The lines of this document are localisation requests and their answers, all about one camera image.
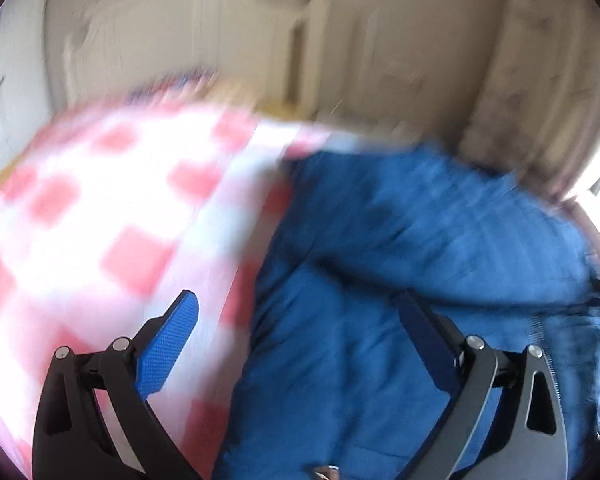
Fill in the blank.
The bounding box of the blue padded jacket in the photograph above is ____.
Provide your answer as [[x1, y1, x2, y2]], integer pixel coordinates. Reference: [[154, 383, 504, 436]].
[[212, 142, 600, 480]]

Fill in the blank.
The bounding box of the white wooden headboard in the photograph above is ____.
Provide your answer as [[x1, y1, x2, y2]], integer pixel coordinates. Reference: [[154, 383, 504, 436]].
[[62, 0, 331, 113]]

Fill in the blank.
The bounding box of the colourful patterned pillow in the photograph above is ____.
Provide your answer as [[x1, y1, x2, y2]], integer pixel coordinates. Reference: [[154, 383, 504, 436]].
[[128, 72, 222, 102]]

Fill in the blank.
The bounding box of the patterned curtain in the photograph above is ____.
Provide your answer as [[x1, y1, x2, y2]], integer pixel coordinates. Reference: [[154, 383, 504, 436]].
[[457, 0, 600, 203]]

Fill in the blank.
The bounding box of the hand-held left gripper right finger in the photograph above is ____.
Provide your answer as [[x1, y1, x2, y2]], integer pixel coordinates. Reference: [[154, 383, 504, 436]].
[[397, 289, 569, 480]]

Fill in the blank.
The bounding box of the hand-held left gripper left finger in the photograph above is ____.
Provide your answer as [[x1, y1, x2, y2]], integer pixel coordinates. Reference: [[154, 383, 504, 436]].
[[32, 289, 201, 480]]

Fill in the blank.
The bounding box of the pink white checked bed cover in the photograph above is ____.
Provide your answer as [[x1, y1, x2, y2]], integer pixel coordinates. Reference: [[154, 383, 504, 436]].
[[0, 94, 417, 480]]

